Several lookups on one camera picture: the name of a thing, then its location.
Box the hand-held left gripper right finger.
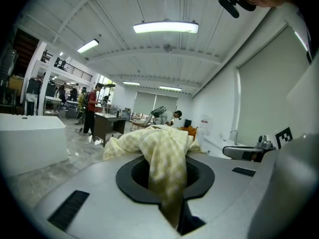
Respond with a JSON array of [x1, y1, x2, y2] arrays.
[[184, 154, 261, 239]]

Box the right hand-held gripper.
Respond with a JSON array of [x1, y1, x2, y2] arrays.
[[222, 126, 294, 163]]

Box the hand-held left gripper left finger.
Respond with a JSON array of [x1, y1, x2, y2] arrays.
[[33, 153, 180, 239]]

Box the pale yellow clothes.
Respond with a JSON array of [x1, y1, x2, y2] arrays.
[[103, 124, 207, 229]]

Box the chrome faucet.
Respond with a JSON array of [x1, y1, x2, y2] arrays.
[[229, 129, 239, 145]]

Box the white air purifier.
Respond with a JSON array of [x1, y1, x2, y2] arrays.
[[199, 114, 211, 138]]

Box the orange sofa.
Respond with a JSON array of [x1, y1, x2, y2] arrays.
[[180, 125, 199, 135]]

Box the large grey roller blind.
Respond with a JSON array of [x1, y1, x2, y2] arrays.
[[237, 24, 311, 147]]

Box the dark wooden desk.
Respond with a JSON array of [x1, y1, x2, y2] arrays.
[[93, 112, 127, 144]]

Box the round cream coffee table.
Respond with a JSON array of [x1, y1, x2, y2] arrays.
[[130, 119, 150, 134]]

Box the small grey roller blind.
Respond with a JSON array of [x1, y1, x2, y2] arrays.
[[133, 91, 157, 114], [156, 94, 179, 115]]

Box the white table left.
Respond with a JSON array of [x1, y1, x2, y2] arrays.
[[0, 113, 67, 177]]

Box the black mezzanine railing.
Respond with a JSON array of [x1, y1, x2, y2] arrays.
[[40, 50, 93, 82]]

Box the black head-mounted camera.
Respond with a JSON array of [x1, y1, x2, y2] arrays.
[[217, 0, 257, 19]]

